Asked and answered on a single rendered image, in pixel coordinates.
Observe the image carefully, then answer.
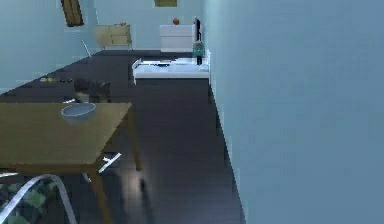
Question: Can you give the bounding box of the wooden dining table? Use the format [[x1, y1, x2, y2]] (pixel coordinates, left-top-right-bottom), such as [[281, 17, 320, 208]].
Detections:
[[0, 101, 142, 224]]

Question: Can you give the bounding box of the white bed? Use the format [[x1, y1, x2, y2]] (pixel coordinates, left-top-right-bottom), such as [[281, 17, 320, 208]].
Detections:
[[131, 57, 211, 86]]

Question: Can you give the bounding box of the white chest of drawers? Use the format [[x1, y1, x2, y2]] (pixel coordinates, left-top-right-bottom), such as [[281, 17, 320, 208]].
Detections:
[[158, 24, 195, 53]]

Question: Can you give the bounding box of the grey bowl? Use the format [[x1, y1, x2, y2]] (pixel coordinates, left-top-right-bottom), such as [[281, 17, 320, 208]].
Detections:
[[60, 102, 97, 123]]

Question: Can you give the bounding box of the dark low table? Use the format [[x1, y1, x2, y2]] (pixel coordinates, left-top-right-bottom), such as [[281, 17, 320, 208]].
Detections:
[[0, 77, 76, 103]]

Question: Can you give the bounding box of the teal lamp on black post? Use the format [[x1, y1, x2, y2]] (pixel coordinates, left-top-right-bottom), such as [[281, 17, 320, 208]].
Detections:
[[192, 16, 206, 66]]

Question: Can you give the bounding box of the olive framed wall picture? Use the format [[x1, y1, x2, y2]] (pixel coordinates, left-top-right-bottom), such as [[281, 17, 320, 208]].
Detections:
[[153, 0, 179, 8]]

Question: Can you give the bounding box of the brown framed wall picture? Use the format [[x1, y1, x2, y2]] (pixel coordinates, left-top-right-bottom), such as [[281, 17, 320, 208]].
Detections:
[[60, 0, 85, 28]]

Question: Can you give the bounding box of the white frame patterned chair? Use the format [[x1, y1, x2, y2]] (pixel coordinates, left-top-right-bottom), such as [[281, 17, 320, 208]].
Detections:
[[0, 152, 122, 224]]

